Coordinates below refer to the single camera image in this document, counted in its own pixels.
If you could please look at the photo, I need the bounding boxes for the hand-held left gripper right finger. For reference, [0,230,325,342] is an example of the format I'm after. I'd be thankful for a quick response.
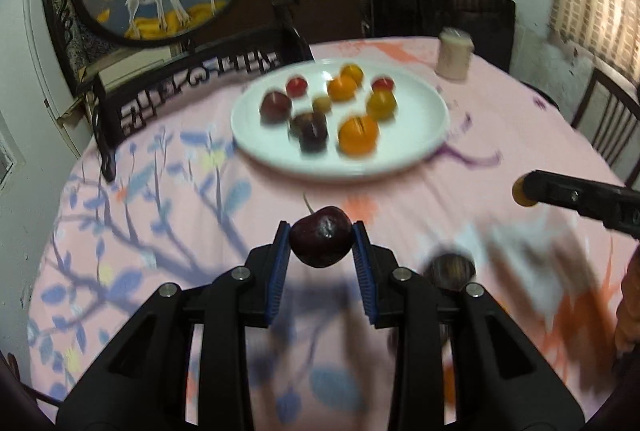
[351,221,586,431]

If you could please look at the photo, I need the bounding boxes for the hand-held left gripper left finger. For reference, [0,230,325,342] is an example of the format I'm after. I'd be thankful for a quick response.
[57,221,292,431]

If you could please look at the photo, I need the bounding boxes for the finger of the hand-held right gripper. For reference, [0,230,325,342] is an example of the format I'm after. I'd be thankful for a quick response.
[522,170,640,241]

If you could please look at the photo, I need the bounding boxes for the dark red cherry with stem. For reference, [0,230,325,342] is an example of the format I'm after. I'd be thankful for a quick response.
[289,193,354,269]

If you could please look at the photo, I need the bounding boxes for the small dark plum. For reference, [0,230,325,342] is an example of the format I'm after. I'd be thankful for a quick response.
[298,121,329,154]

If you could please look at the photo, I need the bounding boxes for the large mandarin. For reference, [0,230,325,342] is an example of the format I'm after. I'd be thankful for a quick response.
[338,114,380,156]

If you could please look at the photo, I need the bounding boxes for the white oval plate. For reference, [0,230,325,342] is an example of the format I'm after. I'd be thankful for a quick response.
[230,58,450,182]

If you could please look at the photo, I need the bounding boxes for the large purple plum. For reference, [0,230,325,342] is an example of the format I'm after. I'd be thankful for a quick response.
[259,91,293,122]

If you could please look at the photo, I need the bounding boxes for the yellow orange citrus fruit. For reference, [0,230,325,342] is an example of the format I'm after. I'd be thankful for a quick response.
[366,89,397,120]

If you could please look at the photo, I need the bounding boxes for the person's right hand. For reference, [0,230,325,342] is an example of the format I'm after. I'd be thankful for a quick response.
[614,243,640,354]

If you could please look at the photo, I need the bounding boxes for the slatted dark wooden chair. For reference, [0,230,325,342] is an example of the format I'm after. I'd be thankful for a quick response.
[570,66,640,189]

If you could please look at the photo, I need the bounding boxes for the pink floral tablecloth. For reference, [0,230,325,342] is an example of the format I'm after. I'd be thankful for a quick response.
[27,36,640,427]

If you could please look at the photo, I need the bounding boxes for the beige drink can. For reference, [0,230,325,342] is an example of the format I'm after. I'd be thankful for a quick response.
[435,27,473,82]

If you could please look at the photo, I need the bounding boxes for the black panel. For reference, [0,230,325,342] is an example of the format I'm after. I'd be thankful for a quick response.
[370,0,516,72]

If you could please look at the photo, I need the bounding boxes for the leaning picture frames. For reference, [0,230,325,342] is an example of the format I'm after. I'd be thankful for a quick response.
[75,43,188,104]

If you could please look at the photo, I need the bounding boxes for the brown cardboard box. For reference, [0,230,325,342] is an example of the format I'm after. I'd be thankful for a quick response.
[295,0,372,42]

